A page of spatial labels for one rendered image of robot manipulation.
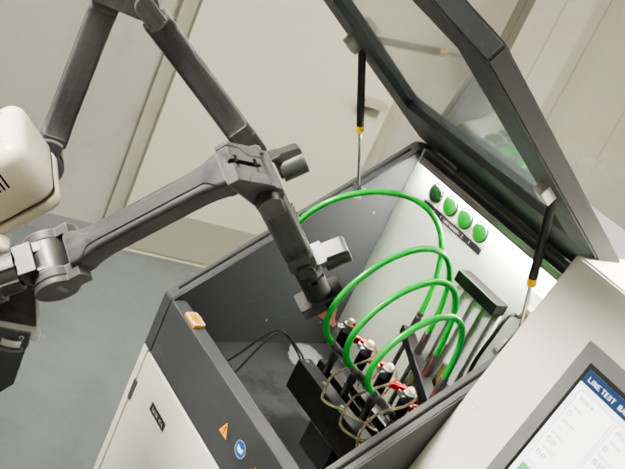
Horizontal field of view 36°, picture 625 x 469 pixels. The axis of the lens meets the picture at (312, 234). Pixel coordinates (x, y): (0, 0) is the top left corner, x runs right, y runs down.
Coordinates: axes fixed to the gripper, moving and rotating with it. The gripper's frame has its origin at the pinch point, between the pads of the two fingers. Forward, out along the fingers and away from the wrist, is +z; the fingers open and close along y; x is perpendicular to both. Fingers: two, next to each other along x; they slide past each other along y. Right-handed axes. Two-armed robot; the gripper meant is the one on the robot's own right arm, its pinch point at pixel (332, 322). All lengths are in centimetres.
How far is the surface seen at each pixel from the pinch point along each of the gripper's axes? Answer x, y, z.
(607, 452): -61, 32, 2
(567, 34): 208, 160, 85
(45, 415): 94, -98, 61
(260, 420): -16.4, -22.6, 1.2
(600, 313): -42, 44, -9
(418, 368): -9.4, 12.8, 15.2
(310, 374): -1.0, -9.6, 10.1
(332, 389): -5.6, -6.5, 12.9
